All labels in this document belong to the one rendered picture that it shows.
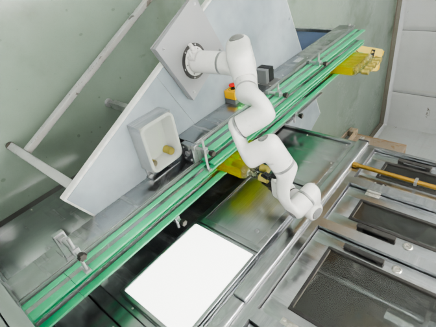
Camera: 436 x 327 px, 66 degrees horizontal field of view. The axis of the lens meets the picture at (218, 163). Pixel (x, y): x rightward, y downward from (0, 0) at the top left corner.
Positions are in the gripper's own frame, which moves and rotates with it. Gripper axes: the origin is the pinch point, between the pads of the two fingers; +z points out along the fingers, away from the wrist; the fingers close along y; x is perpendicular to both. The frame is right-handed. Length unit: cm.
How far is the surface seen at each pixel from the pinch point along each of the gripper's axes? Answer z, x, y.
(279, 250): -23.9, 15.7, -12.5
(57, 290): 3, 89, 5
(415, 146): 163, -497, -321
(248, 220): -3.4, 14.9, -12.5
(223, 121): 33.8, -4.0, 15.0
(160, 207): 13.3, 44.8, 4.7
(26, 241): 62, 99, -14
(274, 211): -6.8, 2.8, -12.7
